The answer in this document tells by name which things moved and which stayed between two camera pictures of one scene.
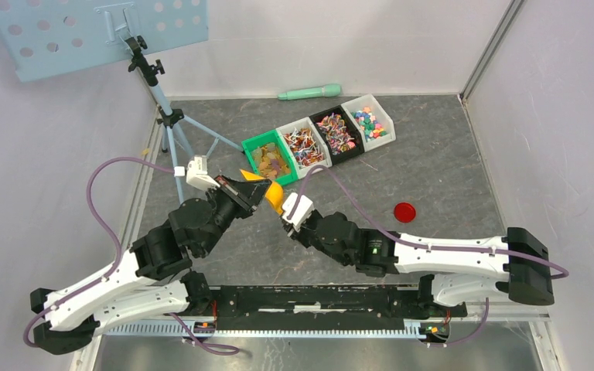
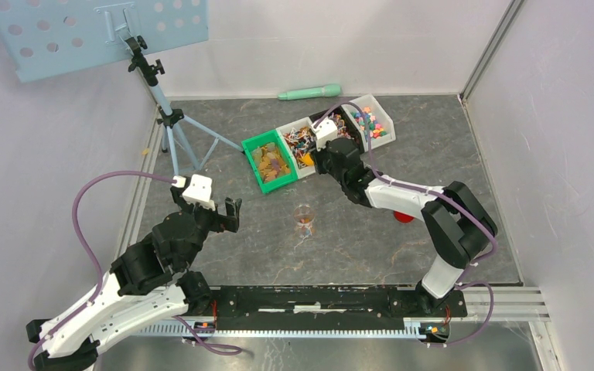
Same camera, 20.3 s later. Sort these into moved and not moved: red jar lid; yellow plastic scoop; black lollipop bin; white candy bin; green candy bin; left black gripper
Moved: yellow plastic scoop; left black gripper
Not moved: white candy bin; red jar lid; green candy bin; black lollipop bin
